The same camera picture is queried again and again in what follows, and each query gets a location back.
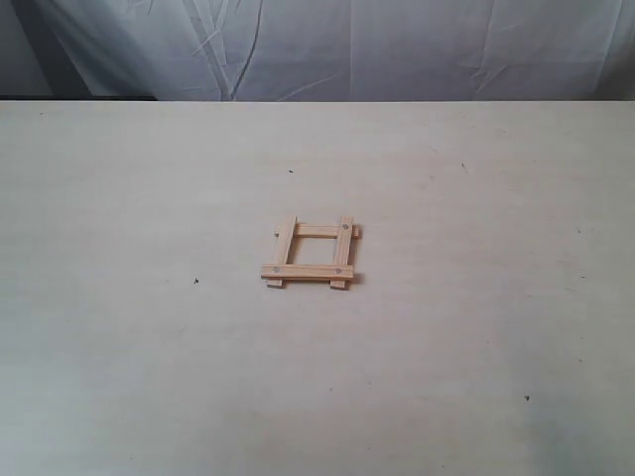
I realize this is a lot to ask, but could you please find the wooden stick with magnets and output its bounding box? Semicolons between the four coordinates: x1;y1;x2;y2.
329;215;354;291

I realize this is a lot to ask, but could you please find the plain wooden stick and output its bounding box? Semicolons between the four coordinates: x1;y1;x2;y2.
265;215;298;289

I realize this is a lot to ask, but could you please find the white backdrop cloth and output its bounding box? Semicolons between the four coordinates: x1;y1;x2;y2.
1;1;634;101

